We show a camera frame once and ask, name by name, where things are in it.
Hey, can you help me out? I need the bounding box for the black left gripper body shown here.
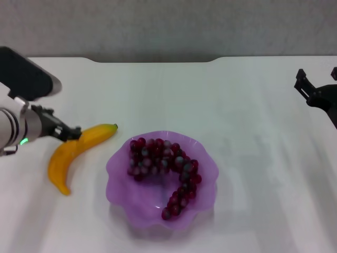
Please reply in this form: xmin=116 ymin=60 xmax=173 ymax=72
xmin=31 ymin=104 xmax=71 ymax=138

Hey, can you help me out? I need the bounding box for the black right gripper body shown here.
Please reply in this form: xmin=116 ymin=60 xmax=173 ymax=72
xmin=309 ymin=84 xmax=337 ymax=130

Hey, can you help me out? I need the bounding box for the yellow toy banana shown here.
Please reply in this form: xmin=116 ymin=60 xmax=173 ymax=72
xmin=47 ymin=123 xmax=119 ymax=196

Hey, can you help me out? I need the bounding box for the dark red grape bunch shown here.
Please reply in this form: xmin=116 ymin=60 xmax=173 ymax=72
xmin=127 ymin=137 xmax=203 ymax=221

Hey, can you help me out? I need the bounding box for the purple wavy plastic bowl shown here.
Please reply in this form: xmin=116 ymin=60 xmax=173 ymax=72
xmin=106 ymin=130 xmax=220 ymax=233

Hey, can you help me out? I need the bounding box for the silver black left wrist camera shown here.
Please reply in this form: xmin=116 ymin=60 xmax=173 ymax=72
xmin=0 ymin=46 xmax=63 ymax=102

